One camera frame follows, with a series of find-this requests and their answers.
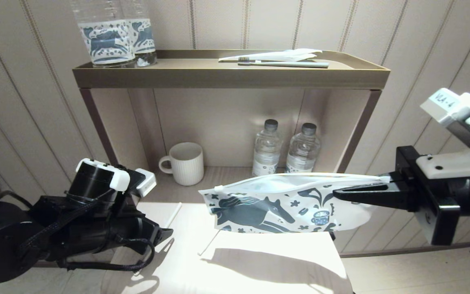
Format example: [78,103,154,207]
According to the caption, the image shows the white toothbrush black bristles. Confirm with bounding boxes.
[164,203,183,228]

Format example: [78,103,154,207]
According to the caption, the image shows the small white stick packet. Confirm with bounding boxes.
[197,229,222,257]

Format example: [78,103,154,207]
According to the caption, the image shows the white blue horse-print bag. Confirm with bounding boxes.
[198,172,391,234]

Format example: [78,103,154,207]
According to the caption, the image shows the white ribbed ceramic mug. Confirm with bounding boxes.
[159,142,205,187]

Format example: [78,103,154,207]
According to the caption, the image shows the small clear water bottle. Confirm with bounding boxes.
[285,122,321,174]
[252,119,283,177]

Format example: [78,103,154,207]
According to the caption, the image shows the beige open shelf cabinet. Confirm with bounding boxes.
[79,88,382,205]

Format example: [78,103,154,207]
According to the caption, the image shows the grey toothbrush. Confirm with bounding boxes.
[238,57,329,69]

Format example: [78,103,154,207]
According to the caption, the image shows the white paper wrapper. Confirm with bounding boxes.
[219,49,323,62]

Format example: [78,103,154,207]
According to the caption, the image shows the large blue-label water bottle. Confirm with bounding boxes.
[121,0,157,67]
[71,0,137,68]

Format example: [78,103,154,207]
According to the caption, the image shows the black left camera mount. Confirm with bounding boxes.
[119,168,148,213]

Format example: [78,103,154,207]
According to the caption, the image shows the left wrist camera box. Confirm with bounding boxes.
[134,168,157,198]

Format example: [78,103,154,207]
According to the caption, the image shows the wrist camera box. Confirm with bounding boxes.
[420,88,470,148]
[134,168,157,198]

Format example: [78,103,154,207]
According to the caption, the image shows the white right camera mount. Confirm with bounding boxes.
[417,141,470,179]

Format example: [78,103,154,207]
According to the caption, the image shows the braided left arm cable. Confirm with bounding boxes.
[17,190,156,272]

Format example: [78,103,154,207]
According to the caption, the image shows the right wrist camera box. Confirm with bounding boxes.
[420,88,470,148]

